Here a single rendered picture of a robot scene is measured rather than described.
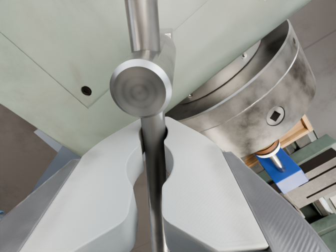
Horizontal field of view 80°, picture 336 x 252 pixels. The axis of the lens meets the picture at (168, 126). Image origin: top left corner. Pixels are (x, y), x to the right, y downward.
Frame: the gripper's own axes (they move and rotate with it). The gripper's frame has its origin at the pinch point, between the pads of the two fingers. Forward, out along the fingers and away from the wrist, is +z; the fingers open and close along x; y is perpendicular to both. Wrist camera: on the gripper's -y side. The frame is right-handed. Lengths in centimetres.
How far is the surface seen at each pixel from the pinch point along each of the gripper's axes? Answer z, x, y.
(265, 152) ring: 30.1, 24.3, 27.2
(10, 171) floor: 131, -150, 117
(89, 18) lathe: 15.3, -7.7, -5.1
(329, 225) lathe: 52, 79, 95
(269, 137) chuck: 17.9, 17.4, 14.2
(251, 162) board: 52, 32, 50
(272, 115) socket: 19.8, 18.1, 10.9
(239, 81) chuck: 20.1, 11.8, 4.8
